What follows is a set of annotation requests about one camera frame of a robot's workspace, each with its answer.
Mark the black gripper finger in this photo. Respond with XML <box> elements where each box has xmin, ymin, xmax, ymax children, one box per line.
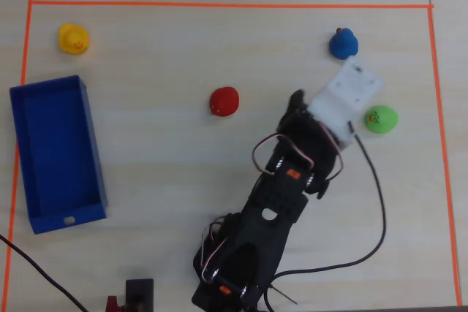
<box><xmin>287</xmin><ymin>88</ymin><xmax>309</xmax><ymax>113</ymax></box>

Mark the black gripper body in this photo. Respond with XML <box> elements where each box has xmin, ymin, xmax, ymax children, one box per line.
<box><xmin>276</xmin><ymin>107</ymin><xmax>343</xmax><ymax>167</ymax></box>

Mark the green rubber duck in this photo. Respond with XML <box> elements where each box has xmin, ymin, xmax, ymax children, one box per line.
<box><xmin>363</xmin><ymin>104</ymin><xmax>400</xmax><ymax>134</ymax></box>

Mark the blue rubber duck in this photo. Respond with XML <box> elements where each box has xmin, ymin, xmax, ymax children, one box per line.
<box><xmin>328</xmin><ymin>27</ymin><xmax>360</xmax><ymax>61</ymax></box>

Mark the red rubber duck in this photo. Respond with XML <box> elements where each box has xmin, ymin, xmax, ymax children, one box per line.
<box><xmin>209</xmin><ymin>86</ymin><xmax>241</xmax><ymax>118</ymax></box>

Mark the yellow rubber duck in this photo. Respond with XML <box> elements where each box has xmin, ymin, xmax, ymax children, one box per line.
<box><xmin>58</xmin><ymin>23</ymin><xmax>91</xmax><ymax>56</ymax></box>

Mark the blue plastic box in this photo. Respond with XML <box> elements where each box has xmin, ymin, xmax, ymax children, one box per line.
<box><xmin>9</xmin><ymin>75</ymin><xmax>109</xmax><ymax>235</ymax></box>

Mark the orange tape border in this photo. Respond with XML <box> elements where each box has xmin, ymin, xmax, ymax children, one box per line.
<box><xmin>1</xmin><ymin>0</ymin><xmax>464</xmax><ymax>312</ymax></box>

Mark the black and red table clamp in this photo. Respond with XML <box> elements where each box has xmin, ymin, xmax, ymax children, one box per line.
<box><xmin>106</xmin><ymin>278</ymin><xmax>155</xmax><ymax>312</ymax></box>

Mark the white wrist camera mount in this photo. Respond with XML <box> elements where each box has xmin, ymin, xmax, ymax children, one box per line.
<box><xmin>308</xmin><ymin>55</ymin><xmax>383</xmax><ymax>151</ymax></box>

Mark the red white black servo wire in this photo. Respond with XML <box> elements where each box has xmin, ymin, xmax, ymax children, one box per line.
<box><xmin>200</xmin><ymin>216</ymin><xmax>244</xmax><ymax>284</ymax></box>
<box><xmin>252</xmin><ymin>121</ymin><xmax>345</xmax><ymax>186</ymax></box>

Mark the black camera cable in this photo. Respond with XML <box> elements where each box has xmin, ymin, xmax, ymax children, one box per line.
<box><xmin>263</xmin><ymin>121</ymin><xmax>387</xmax><ymax>312</ymax></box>

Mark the long black cable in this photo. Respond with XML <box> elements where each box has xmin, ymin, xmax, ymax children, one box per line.
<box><xmin>0</xmin><ymin>233</ymin><xmax>90</xmax><ymax>312</ymax></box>

